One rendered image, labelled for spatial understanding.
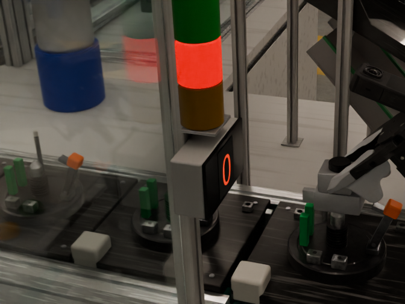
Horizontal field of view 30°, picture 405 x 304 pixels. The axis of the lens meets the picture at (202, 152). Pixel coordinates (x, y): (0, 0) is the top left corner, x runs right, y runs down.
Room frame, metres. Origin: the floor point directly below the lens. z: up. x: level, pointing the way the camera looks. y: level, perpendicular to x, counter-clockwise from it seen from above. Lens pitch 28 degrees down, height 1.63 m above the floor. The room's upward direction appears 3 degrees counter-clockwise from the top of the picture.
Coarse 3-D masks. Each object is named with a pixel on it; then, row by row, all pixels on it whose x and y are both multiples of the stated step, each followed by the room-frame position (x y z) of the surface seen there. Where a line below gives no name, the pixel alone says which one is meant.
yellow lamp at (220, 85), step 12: (216, 84) 0.75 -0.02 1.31; (180, 96) 0.75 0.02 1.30; (192, 96) 0.74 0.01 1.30; (204, 96) 0.74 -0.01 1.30; (216, 96) 0.74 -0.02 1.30; (180, 108) 0.75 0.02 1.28; (192, 108) 0.74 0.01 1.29; (204, 108) 0.74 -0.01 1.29; (216, 108) 0.74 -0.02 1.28; (180, 120) 0.75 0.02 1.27; (192, 120) 0.74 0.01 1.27; (204, 120) 0.74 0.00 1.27; (216, 120) 0.74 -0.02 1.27
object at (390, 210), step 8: (392, 200) 0.87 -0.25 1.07; (376, 208) 0.86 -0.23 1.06; (384, 208) 0.86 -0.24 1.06; (392, 208) 0.85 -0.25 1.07; (400, 208) 0.85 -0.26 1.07; (384, 216) 0.86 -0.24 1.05; (392, 216) 0.85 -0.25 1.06; (384, 224) 0.86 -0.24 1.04; (376, 232) 0.86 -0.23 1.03; (384, 232) 0.86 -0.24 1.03; (376, 240) 0.86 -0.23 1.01
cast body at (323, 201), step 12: (324, 168) 0.89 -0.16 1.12; (336, 168) 0.88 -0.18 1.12; (324, 180) 0.88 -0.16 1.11; (312, 192) 0.90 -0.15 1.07; (324, 192) 0.88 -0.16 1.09; (336, 192) 0.87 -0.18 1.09; (348, 192) 0.86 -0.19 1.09; (324, 204) 0.87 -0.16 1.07; (336, 204) 0.87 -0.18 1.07; (348, 204) 0.86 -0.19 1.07; (360, 204) 0.86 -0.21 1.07
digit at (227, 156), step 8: (232, 136) 0.77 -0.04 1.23; (232, 144) 0.77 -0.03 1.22; (224, 152) 0.75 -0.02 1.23; (232, 152) 0.77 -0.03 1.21; (224, 160) 0.75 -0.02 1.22; (232, 160) 0.77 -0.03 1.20; (224, 168) 0.75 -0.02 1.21; (232, 168) 0.77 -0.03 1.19; (224, 176) 0.74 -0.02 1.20; (232, 176) 0.77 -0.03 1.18; (224, 184) 0.74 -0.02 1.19; (224, 192) 0.74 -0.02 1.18
